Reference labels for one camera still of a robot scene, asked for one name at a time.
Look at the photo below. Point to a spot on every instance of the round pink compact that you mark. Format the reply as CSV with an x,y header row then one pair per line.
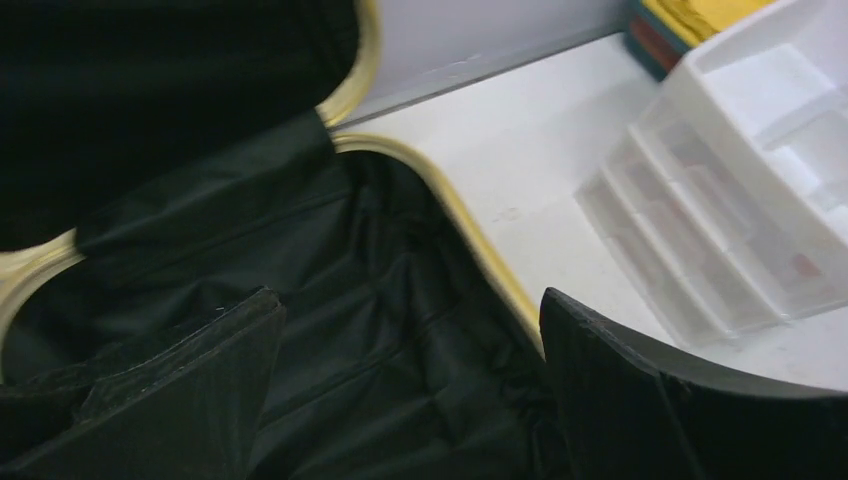
x,y
804,267

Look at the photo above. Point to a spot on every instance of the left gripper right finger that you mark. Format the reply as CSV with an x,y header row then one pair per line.
x,y
633,407

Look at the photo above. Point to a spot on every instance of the yellow hard-shell suitcase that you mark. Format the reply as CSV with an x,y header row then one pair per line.
x,y
161,160

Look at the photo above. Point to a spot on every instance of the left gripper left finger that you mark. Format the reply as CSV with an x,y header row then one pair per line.
x,y
182,403

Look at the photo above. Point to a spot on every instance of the white plastic drawer organizer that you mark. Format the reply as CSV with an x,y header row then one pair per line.
x,y
738,164

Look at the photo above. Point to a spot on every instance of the teal transparent plastic tray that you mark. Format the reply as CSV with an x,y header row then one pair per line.
x,y
656,40

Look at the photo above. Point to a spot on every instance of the yellow garment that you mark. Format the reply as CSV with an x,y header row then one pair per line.
x,y
695,21

